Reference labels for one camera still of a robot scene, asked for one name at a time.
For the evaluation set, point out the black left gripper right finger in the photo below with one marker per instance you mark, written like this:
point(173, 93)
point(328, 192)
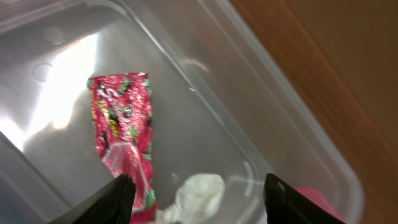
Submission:
point(285, 205)

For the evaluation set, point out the white tissue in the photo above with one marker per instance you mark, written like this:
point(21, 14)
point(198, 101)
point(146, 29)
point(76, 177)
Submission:
point(196, 201)

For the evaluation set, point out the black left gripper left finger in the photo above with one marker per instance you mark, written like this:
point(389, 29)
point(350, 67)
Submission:
point(110, 205)

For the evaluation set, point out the red serving tray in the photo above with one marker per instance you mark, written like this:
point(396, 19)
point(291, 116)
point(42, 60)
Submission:
point(317, 198)

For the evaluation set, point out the clear plastic waste bin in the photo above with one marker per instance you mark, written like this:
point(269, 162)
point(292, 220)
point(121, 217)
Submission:
point(221, 106)

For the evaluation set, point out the red strawberry candy wrapper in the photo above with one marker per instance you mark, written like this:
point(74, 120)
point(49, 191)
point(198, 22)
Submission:
point(121, 110)

